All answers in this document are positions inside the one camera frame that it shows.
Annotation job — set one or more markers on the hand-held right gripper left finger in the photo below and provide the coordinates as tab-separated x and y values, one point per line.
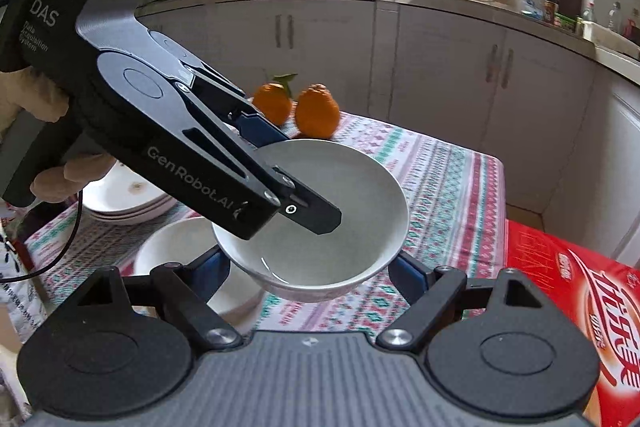
212	274

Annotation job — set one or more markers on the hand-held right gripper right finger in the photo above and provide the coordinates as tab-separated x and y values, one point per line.
410	279

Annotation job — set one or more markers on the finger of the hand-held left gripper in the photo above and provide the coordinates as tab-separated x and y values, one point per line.
262	132
310	214

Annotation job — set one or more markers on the white floral bowl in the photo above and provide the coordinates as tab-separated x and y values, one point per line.
170	252
325	252

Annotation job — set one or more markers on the white plate with brown stain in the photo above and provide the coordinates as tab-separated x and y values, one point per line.
117	189

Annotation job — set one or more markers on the large white plate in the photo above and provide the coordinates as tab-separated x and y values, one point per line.
150	217
152	208

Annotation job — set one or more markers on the person's left hand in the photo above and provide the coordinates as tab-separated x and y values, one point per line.
35	97

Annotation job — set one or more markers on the orange with leaf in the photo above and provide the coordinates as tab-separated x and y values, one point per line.
272	104

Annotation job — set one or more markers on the bumpy orange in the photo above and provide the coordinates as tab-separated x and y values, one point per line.
317	112

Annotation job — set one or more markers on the patterned tablecloth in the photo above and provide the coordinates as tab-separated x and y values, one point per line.
440	187

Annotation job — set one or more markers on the red carton with white swirl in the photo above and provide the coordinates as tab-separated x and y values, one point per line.
575	297

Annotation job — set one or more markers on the white kitchen cabinets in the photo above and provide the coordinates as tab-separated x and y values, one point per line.
440	72

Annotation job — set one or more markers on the floral patterned cloth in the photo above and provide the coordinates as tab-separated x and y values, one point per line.
10	257

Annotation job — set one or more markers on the dark sauce bottle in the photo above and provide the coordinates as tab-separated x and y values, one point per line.
551	7

